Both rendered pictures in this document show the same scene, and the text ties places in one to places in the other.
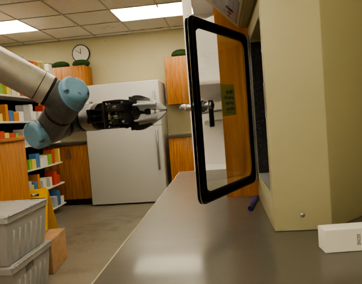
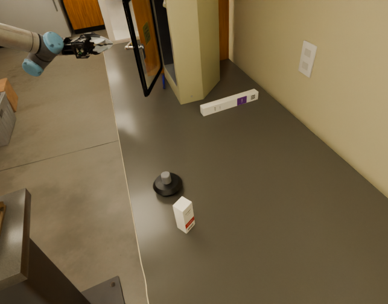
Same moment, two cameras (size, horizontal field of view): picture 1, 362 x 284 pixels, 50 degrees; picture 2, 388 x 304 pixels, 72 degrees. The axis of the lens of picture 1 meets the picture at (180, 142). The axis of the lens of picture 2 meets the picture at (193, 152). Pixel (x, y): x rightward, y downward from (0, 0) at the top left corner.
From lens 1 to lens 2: 0.50 m
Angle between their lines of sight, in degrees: 42
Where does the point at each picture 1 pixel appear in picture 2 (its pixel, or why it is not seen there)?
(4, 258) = not seen: outside the picture
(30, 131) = (29, 67)
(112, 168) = (14, 13)
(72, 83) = (52, 37)
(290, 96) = (184, 44)
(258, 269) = (181, 130)
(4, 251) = not seen: outside the picture
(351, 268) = (213, 123)
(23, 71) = (19, 38)
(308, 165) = (193, 75)
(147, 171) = (46, 13)
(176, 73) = not seen: outside the picture
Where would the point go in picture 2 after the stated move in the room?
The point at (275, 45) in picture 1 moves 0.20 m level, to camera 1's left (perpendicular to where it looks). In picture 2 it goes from (175, 19) to (122, 30)
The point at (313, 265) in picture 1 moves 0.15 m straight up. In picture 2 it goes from (200, 123) to (198, 91)
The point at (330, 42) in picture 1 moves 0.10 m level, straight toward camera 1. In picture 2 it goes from (201, 12) to (203, 20)
